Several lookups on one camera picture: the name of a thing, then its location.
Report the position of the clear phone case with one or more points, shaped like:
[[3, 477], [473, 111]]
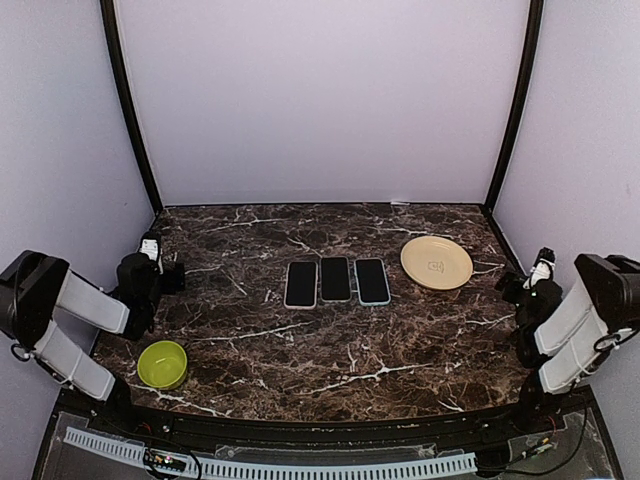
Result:
[[334, 300]]

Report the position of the black front rail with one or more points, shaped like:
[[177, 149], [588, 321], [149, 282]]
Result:
[[482, 429]]

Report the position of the blue phone case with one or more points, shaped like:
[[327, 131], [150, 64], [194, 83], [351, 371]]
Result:
[[372, 303]]

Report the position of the left black frame post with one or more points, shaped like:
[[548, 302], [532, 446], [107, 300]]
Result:
[[119, 71]]

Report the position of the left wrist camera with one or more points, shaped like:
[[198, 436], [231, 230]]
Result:
[[151, 246]]

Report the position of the yellow plate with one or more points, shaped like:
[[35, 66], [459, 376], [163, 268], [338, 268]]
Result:
[[436, 262]]

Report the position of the right black frame post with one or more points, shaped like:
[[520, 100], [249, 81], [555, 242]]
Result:
[[526, 66]]

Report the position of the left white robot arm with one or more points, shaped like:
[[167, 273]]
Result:
[[46, 306]]

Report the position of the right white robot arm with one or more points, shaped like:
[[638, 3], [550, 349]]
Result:
[[564, 337]]

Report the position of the green bowl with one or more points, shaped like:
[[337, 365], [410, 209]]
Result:
[[163, 365]]

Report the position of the black frame post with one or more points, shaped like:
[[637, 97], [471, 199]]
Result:
[[119, 71], [526, 66]]

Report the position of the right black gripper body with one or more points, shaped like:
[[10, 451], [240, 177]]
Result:
[[510, 294]]

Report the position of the white cable duct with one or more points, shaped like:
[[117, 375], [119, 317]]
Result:
[[239, 463]]

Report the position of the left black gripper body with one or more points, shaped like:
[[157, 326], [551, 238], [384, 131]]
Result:
[[175, 281]]

